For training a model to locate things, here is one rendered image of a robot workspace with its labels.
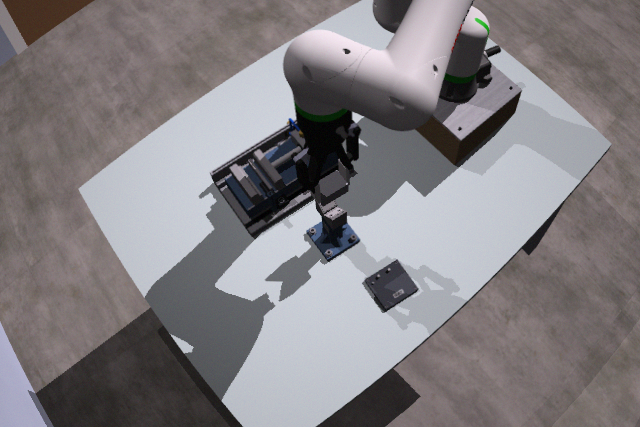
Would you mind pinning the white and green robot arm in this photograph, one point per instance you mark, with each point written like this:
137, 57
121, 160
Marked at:
399, 86

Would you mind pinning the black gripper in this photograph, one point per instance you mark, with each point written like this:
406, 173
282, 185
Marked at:
318, 150

